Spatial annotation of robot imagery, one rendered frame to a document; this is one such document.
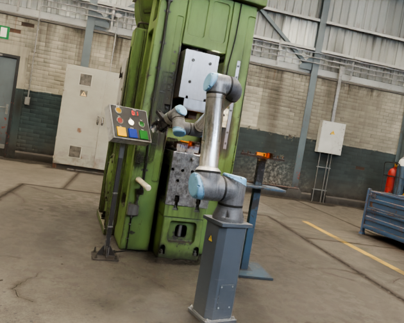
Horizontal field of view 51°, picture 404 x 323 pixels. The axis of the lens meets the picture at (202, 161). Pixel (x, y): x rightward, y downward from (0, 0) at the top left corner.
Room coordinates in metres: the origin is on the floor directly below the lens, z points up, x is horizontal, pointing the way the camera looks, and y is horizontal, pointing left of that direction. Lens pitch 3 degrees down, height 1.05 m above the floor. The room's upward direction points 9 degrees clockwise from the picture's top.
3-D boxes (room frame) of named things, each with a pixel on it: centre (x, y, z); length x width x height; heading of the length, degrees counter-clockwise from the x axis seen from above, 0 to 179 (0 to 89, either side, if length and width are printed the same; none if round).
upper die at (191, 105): (3.75, 0.20, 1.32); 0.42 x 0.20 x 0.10; 19
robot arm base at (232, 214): (2.49, -0.21, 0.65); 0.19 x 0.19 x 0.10
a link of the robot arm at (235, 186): (2.49, -0.20, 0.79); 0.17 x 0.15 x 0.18; 115
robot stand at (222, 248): (2.49, -0.21, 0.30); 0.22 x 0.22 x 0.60; 31
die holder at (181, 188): (3.78, 0.16, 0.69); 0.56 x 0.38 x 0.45; 19
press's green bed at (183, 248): (3.78, 0.16, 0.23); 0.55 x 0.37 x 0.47; 19
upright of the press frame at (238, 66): (4.01, -0.11, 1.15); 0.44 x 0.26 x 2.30; 19
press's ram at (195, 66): (3.76, 0.16, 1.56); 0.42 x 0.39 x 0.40; 19
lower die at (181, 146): (3.75, 0.20, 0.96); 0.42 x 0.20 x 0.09; 19
